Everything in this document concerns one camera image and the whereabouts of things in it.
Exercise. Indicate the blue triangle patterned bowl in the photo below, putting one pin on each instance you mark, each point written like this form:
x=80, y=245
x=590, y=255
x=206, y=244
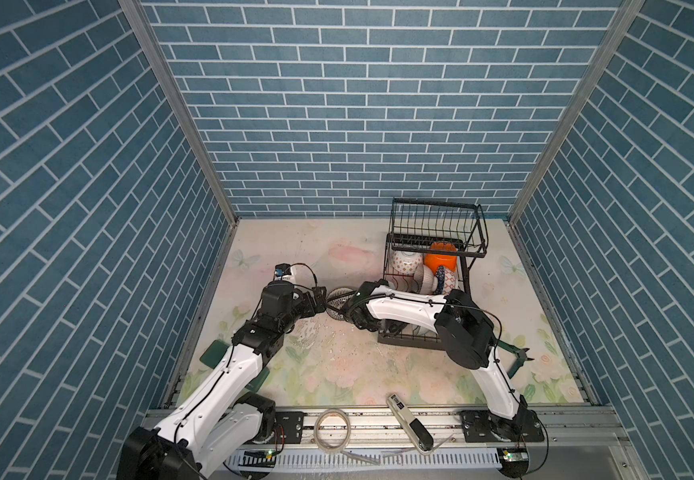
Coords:
x=447, y=281

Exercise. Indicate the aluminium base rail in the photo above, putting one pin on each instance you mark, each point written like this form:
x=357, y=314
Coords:
x=582, y=442

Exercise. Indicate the aluminium corner post right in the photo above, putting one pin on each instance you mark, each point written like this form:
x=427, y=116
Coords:
x=619, y=26

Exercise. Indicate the red striped ceramic bowl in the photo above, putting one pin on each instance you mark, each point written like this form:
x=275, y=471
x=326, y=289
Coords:
x=425, y=280

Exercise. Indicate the orange plastic bowl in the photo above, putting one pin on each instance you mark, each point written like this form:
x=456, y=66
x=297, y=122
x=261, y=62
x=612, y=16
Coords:
x=442, y=253

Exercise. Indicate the green patterned ceramic bowl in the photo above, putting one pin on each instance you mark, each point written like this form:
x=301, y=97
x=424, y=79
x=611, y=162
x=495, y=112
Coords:
x=405, y=263

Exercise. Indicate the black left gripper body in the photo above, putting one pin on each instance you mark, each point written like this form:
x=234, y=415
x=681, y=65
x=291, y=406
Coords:
x=300, y=308

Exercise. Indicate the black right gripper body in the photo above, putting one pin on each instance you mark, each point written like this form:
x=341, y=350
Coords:
x=371, y=329

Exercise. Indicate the black silver handheld scanner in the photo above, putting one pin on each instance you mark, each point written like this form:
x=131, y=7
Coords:
x=419, y=435

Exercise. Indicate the dark green sponge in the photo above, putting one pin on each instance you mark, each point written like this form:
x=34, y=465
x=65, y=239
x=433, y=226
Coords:
x=214, y=354

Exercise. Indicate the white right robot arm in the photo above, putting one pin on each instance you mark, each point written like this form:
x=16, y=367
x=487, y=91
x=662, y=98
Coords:
x=467, y=335

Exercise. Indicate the black wire dish rack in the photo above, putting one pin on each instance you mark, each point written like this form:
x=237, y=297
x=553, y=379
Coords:
x=416, y=223

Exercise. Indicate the aluminium corner post left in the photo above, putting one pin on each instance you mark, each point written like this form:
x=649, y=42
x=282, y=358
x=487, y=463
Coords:
x=136, y=17

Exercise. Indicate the green handled pliers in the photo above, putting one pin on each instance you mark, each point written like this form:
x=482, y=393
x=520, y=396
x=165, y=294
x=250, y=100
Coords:
x=520, y=354

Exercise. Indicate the aluminium corner post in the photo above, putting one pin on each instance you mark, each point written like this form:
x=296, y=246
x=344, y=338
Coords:
x=619, y=26
x=136, y=17

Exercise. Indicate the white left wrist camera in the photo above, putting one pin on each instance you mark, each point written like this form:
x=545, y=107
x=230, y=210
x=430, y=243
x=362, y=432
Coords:
x=284, y=272

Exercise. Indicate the grey dotted ceramic bowl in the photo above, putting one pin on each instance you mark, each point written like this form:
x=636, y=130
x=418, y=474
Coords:
x=336, y=301

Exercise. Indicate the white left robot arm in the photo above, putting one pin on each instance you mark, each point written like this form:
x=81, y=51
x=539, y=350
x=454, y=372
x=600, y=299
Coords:
x=201, y=433

